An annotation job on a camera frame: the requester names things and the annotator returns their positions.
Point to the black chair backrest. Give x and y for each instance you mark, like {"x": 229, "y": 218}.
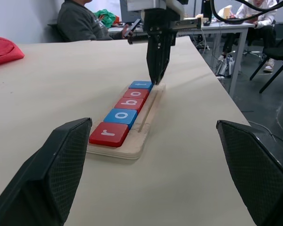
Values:
{"x": 55, "y": 31}

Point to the red letter r block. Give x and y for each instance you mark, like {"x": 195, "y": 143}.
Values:
{"x": 108, "y": 134}

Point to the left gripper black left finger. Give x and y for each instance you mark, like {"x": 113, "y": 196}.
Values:
{"x": 44, "y": 179}

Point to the grey office desk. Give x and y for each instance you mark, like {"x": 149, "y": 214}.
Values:
{"x": 226, "y": 27}

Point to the blue letter o block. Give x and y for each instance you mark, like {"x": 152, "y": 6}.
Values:
{"x": 120, "y": 116}

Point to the white bag under desk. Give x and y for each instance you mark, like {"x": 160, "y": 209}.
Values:
{"x": 226, "y": 67}

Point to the tan paper bag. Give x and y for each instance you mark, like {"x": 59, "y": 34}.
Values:
{"x": 226, "y": 13}

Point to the green cloth bag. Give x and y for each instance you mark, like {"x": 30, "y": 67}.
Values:
{"x": 107, "y": 16}

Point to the black upright device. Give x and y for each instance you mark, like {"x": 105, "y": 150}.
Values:
{"x": 206, "y": 10}

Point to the black computer mouse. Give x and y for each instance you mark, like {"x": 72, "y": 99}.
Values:
{"x": 206, "y": 23}

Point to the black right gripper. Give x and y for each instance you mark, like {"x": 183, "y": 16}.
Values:
{"x": 158, "y": 23}

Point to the wooden letter tray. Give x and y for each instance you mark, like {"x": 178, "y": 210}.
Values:
{"x": 136, "y": 139}

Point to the person in grey sweater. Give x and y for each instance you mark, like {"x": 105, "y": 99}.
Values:
{"x": 80, "y": 23}

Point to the person in white top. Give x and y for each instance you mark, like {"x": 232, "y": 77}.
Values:
{"x": 261, "y": 16}

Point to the bystander's bare hand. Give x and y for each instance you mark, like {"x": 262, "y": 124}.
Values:
{"x": 127, "y": 31}

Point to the red letter b block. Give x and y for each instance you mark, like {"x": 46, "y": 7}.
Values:
{"x": 129, "y": 103}

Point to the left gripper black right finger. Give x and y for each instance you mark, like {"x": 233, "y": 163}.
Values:
{"x": 261, "y": 179}

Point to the black office chair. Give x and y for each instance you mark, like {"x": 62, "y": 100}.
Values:
{"x": 276, "y": 54}

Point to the dark smartphone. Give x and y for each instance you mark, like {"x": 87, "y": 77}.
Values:
{"x": 133, "y": 26}

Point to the grey computer monitor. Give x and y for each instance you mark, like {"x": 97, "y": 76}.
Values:
{"x": 123, "y": 11}

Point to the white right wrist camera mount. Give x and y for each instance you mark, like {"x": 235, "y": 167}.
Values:
{"x": 177, "y": 5}

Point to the red letter o block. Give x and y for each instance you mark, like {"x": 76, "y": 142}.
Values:
{"x": 136, "y": 93}

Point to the red fabric pouch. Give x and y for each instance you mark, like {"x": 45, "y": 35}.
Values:
{"x": 2, "y": 51}

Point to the blue letter t block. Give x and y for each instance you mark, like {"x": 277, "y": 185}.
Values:
{"x": 141, "y": 84}

